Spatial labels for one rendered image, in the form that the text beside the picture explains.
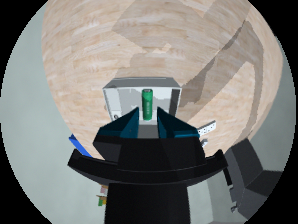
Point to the white domino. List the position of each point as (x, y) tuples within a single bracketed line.
[(207, 128)]

